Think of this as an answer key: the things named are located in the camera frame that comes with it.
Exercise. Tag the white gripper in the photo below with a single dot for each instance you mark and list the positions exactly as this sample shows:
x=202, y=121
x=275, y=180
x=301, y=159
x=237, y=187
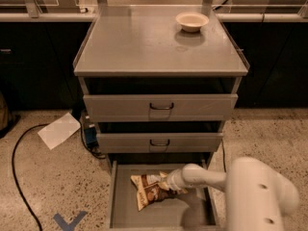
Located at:
x=170, y=181

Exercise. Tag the brown chip bag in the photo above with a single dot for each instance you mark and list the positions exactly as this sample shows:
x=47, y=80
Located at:
x=153, y=188

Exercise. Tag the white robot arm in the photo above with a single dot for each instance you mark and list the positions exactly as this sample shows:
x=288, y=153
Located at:
x=256, y=196

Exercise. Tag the grey bottom drawer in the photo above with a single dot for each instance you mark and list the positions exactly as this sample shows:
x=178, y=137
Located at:
x=193, y=211

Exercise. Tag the grey drawer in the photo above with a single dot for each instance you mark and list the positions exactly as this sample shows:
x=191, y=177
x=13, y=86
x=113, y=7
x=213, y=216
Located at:
x=159, y=142
x=193, y=211
x=160, y=107

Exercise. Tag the grey top drawer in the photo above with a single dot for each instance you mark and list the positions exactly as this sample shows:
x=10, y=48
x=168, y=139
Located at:
x=160, y=107

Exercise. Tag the grey middle drawer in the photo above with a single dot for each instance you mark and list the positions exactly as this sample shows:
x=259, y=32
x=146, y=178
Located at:
x=159, y=142

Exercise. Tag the grey drawer cabinet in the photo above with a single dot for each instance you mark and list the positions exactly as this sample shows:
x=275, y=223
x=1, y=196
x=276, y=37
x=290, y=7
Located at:
x=143, y=50

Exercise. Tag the blue power box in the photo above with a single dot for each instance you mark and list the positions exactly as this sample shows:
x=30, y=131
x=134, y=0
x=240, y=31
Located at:
x=90, y=137

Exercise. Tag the white paper sheet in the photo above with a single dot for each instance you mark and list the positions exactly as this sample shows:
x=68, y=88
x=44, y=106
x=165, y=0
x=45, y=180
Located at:
x=59, y=130

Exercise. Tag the white paper bowl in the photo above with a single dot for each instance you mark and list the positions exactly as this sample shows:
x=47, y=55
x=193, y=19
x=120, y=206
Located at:
x=191, y=22

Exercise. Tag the tan object at left edge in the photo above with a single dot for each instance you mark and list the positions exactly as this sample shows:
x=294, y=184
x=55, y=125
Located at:
x=5, y=114

